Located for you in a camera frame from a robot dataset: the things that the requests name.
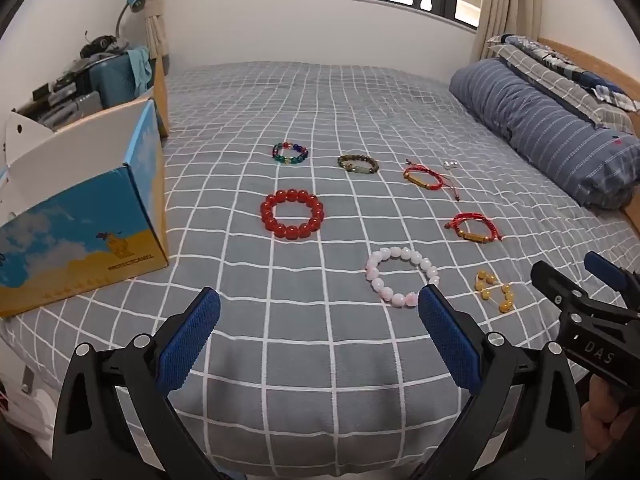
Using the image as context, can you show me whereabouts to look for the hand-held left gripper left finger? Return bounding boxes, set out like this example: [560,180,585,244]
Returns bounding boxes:
[50,287,236,480]

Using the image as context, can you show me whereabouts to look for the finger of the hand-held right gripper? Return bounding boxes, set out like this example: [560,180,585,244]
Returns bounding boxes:
[531,259,589,312]
[584,251,640,307]

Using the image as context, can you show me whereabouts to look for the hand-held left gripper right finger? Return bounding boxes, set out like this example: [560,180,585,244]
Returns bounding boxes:
[410,284,587,480]

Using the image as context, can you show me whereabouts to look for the blue and yellow cardboard box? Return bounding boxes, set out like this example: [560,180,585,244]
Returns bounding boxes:
[0,97,171,318]

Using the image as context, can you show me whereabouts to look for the brown bead bracelet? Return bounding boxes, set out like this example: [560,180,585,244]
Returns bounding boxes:
[336,153,380,176]

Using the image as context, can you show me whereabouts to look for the person's right hand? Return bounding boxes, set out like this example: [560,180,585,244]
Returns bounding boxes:
[580,374,622,467]

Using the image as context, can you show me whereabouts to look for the blue striped rolled duvet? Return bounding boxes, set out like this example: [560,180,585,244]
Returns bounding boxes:
[448,58,640,210]

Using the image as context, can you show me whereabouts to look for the grey checked blanket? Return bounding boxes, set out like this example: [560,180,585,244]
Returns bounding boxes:
[487,34,640,134]

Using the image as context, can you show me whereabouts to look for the wooden side panel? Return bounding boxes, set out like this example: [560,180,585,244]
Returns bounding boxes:
[152,57,171,139]

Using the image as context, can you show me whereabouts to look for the bed with grey checked sheet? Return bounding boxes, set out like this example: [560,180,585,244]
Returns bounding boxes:
[0,61,640,480]

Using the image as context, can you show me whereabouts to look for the pile of electronic devices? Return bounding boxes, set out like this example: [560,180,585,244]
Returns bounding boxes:
[12,67,104,132]

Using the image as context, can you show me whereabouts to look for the teal suitcase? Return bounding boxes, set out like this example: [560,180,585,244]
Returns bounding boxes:
[89,54,152,109]

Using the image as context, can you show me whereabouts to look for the teal cloth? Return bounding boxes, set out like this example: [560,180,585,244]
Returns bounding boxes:
[126,47,154,92]

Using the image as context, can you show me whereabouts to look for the beige curtain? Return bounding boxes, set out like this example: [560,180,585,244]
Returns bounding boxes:
[471,0,544,62]
[139,0,172,62]

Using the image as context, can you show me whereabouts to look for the black headphones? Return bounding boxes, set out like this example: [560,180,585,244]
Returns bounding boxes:
[79,34,127,59]

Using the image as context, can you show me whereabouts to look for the blue desk lamp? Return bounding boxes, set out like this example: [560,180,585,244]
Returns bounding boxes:
[114,0,147,42]

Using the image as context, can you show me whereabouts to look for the yellow bead bracelet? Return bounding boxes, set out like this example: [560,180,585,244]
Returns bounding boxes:
[473,269,515,315]

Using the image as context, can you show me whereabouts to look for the red cord bracelet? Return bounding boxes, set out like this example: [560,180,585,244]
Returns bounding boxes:
[402,161,464,204]
[444,211,504,245]

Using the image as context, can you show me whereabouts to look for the pink bead bracelet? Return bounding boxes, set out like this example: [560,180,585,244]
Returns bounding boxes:
[364,245,441,309]

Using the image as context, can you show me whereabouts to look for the red bead bracelet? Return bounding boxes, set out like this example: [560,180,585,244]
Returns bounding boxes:
[259,187,326,242]

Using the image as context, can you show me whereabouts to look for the multicolour glass bead bracelet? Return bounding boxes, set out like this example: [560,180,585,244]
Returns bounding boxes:
[271,142,310,166]

